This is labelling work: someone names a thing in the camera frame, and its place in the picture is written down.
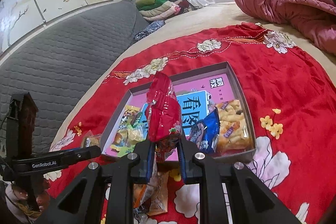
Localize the clear bag rice crackers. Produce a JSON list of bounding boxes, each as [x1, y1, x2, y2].
[[215, 100, 252, 155]]

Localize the orange edged peanut bag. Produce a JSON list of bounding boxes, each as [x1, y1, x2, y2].
[[133, 161, 169, 217]]

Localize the blue snack packet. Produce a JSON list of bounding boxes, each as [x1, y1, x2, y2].
[[189, 108, 221, 154]]

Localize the green yellow snack packet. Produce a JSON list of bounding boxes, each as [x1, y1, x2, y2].
[[109, 105, 148, 157]]

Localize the red snack packet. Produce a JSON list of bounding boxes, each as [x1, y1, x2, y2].
[[145, 72, 182, 162]]

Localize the grey box with pink book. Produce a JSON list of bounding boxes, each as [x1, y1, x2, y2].
[[100, 61, 256, 163]]

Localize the grey quilted headboard cover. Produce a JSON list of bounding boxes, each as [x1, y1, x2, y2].
[[1, 0, 147, 153]]

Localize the red floral cloth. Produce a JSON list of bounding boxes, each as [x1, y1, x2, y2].
[[51, 23, 335, 223]]

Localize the blue patterned pillow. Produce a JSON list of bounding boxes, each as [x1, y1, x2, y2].
[[134, 20, 165, 42]]

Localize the pink quilted blanket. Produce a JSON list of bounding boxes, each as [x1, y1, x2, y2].
[[234, 0, 335, 55]]

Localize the stack of folded clothes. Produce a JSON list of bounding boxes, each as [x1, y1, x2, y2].
[[135, 0, 195, 22]]

